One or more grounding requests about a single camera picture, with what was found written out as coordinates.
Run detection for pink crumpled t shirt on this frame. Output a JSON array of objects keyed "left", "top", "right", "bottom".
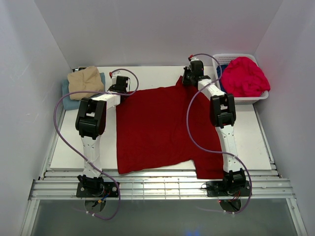
[{"left": 220, "top": 57, "right": 271, "bottom": 97}]

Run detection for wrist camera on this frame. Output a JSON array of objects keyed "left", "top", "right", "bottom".
[
  {"left": 188, "top": 55, "right": 200, "bottom": 61},
  {"left": 109, "top": 70, "right": 121, "bottom": 80}
]

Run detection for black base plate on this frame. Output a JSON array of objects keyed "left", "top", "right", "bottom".
[
  {"left": 75, "top": 182, "right": 119, "bottom": 198},
  {"left": 204, "top": 181, "right": 251, "bottom": 197}
]

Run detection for dark blue t shirt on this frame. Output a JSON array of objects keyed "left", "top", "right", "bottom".
[{"left": 217, "top": 64, "right": 228, "bottom": 92}]

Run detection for folded beige t shirt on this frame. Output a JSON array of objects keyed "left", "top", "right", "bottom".
[{"left": 67, "top": 66, "right": 104, "bottom": 101}]

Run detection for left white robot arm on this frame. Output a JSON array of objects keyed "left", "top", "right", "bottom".
[{"left": 75, "top": 71, "right": 129, "bottom": 198}]

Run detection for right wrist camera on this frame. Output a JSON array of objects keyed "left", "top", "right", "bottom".
[{"left": 188, "top": 55, "right": 200, "bottom": 61}]

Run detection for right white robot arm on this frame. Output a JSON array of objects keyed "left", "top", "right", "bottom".
[{"left": 182, "top": 55, "right": 246, "bottom": 195}]

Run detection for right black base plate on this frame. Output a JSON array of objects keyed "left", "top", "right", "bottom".
[{"left": 204, "top": 181, "right": 251, "bottom": 197}]

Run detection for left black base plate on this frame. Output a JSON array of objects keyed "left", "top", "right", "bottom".
[{"left": 75, "top": 182, "right": 119, "bottom": 198}]

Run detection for dark red t shirt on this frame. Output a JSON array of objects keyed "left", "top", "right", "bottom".
[{"left": 116, "top": 81, "right": 223, "bottom": 179}]

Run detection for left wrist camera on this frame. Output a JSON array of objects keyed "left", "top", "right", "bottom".
[{"left": 109, "top": 70, "right": 121, "bottom": 80}]

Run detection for folded light blue t shirt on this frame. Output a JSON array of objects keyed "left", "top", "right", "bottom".
[{"left": 62, "top": 73, "right": 105, "bottom": 111}]

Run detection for white plastic basket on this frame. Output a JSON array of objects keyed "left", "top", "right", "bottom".
[{"left": 212, "top": 54, "right": 269, "bottom": 104}]

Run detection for aluminium rail frame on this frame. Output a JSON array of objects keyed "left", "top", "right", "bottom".
[{"left": 21, "top": 105, "right": 307, "bottom": 236}]

